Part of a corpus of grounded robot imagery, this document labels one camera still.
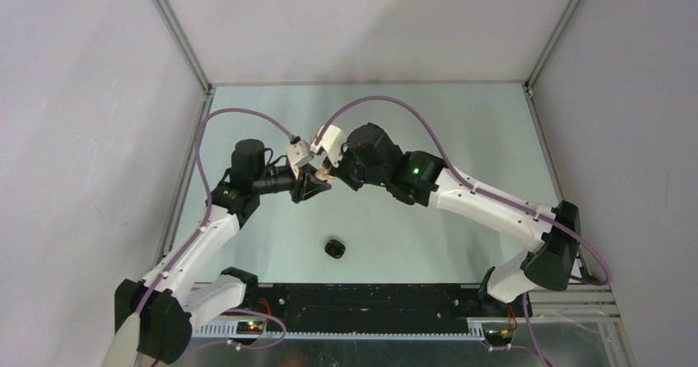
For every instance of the left controller board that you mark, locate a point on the left controller board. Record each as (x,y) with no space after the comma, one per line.
(251,328)

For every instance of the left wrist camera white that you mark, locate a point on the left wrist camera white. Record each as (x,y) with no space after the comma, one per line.
(300,157)

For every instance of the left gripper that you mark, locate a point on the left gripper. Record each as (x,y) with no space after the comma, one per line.
(306,186)

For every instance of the beige earbud charging case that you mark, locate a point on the beige earbud charging case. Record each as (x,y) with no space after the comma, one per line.
(324,175)

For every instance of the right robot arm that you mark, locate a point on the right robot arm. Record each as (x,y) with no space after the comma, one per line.
(549,252)

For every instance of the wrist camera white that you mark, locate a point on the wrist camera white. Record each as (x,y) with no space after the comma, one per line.
(329,142)
(300,157)

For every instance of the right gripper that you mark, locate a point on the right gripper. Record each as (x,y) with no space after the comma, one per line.
(341,173)

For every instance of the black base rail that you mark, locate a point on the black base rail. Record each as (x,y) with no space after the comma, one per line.
(383,309)

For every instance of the black earbud charging case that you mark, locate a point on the black earbud charging case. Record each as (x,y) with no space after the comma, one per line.
(335,248)

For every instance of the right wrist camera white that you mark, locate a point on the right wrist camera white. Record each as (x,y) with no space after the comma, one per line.
(329,142)

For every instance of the right controller board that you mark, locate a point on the right controller board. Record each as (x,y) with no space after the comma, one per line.
(497,340)

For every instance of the controller board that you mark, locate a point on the controller board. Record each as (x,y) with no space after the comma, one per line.
(497,340)
(251,328)

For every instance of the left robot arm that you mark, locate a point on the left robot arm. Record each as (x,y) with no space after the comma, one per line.
(158,315)

